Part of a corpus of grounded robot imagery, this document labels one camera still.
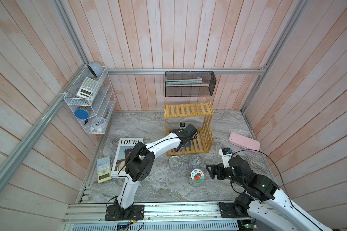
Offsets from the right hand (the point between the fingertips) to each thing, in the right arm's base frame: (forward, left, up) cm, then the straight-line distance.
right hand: (212, 164), depth 75 cm
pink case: (+25, -32, -17) cm, 44 cm away
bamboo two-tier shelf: (+24, 0, -14) cm, 27 cm away
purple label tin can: (+5, +8, -7) cm, 12 cm away
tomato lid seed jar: (-5, +8, -7) cm, 11 cm away
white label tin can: (+5, +20, -9) cm, 23 cm away
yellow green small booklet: (+1, +64, -13) cm, 66 cm away
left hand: (+18, +16, -8) cm, 26 cm away
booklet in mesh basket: (+47, +5, +20) cm, 52 cm away
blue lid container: (+19, +71, +18) cm, 75 cm away
